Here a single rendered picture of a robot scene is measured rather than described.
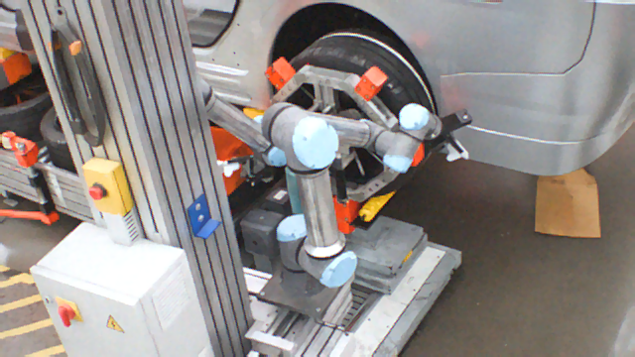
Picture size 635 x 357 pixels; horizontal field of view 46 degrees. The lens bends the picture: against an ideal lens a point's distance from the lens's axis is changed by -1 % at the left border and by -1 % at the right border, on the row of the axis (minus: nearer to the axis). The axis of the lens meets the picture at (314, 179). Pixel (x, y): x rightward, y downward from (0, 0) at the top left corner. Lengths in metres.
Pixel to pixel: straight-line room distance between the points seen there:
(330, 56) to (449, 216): 1.34
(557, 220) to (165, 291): 2.41
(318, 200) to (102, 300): 0.59
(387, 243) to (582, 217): 1.04
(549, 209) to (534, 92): 1.32
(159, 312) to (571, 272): 2.19
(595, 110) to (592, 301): 1.04
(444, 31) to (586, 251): 1.44
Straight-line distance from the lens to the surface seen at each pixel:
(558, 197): 4.00
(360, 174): 3.11
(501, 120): 2.78
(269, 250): 3.31
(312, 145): 1.82
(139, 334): 1.86
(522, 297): 3.44
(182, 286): 1.92
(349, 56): 2.80
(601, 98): 2.69
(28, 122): 4.57
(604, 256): 3.69
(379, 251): 3.32
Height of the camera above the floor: 2.39
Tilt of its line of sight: 35 degrees down
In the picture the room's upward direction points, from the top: 8 degrees counter-clockwise
